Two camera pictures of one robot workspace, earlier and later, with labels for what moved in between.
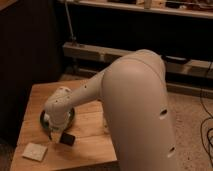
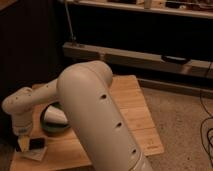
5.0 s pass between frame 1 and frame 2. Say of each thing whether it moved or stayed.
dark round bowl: stayed
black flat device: stayed
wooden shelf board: stayed
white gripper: moved
